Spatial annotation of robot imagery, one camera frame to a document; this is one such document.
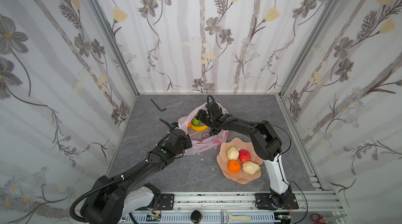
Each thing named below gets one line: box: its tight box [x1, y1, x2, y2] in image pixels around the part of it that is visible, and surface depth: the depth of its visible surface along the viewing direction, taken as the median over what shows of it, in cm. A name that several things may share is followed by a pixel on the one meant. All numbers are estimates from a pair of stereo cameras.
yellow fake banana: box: [191, 124, 210, 132], surface depth 100 cm
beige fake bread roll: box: [241, 161, 261, 175], surface depth 80 cm
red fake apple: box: [238, 149, 252, 164], surface depth 84 cm
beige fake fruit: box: [226, 145, 240, 161], surface depth 86 cm
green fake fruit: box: [191, 117, 202, 127], surface depth 101 cm
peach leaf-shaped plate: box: [216, 137, 264, 185], surface depth 83 cm
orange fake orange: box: [227, 159, 241, 174], surface depth 82 cm
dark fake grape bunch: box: [209, 128, 221, 136], surface depth 97 cm
